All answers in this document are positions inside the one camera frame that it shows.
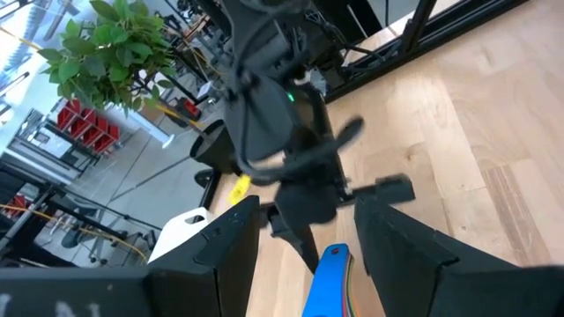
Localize white plastic basket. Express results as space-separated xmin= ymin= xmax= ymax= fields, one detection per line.
xmin=147 ymin=206 xmax=218 ymax=265

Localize red storage bins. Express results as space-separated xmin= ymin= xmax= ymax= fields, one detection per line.
xmin=56 ymin=98 xmax=122 ymax=155

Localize small blue measuring cup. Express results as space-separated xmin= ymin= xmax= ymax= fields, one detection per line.
xmin=301 ymin=242 xmax=354 ymax=317

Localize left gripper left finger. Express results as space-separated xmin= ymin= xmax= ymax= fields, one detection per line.
xmin=147 ymin=195 xmax=262 ymax=317

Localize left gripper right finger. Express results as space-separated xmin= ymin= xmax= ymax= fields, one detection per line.
xmin=354 ymin=194 xmax=564 ymax=317

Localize green leafy plant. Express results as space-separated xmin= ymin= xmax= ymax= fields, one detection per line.
xmin=37 ymin=0 xmax=178 ymax=112

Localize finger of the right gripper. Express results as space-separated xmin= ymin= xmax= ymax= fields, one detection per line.
xmin=269 ymin=217 xmax=322 ymax=275

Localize yellow cable tag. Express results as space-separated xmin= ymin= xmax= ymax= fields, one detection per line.
xmin=227 ymin=173 xmax=253 ymax=206

